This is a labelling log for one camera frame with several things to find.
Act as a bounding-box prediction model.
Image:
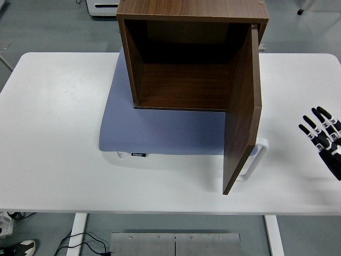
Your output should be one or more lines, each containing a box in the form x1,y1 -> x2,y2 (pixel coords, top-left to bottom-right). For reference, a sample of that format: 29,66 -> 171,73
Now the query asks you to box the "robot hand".
298,106 -> 341,182

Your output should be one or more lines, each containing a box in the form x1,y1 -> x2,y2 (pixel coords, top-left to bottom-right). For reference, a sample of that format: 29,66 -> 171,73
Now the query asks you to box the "brown wooden cabinet door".
222,25 -> 264,195

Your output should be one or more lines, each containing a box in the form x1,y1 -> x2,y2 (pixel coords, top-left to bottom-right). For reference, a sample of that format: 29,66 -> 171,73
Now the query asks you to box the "brown wooden cabinet body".
116,0 -> 270,111

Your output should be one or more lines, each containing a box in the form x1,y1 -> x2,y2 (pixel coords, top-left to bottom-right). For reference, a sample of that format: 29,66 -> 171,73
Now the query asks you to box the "white table leg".
264,214 -> 285,256
66,213 -> 88,256

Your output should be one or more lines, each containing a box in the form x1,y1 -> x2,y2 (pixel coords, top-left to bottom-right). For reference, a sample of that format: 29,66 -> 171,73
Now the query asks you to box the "blue-grey perforated mat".
99,47 -> 261,156

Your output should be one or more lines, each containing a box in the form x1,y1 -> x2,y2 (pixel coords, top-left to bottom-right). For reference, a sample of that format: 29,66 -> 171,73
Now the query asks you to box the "grey metal plate with screws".
110,233 -> 241,256

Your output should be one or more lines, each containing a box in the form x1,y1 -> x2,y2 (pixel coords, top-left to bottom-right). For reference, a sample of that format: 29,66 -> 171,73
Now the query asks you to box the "white box appliance with slot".
86,0 -> 119,18

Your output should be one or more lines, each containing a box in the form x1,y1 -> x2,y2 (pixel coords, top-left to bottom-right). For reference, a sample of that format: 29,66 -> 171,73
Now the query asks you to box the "person's foot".
0,239 -> 37,256

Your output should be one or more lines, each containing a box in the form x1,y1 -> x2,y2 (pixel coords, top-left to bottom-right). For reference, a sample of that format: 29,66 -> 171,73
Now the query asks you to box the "white floor device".
0,211 -> 14,238

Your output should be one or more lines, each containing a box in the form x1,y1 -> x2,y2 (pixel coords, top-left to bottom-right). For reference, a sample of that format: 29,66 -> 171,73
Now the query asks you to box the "white cabinet door handle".
238,137 -> 269,182

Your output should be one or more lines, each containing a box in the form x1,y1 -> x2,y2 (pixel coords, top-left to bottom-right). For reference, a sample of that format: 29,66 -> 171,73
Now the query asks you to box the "black floor cable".
53,230 -> 114,256

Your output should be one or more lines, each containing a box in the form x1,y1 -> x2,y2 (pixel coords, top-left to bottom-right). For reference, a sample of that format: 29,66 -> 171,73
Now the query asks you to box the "thin black cable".
6,211 -> 35,220

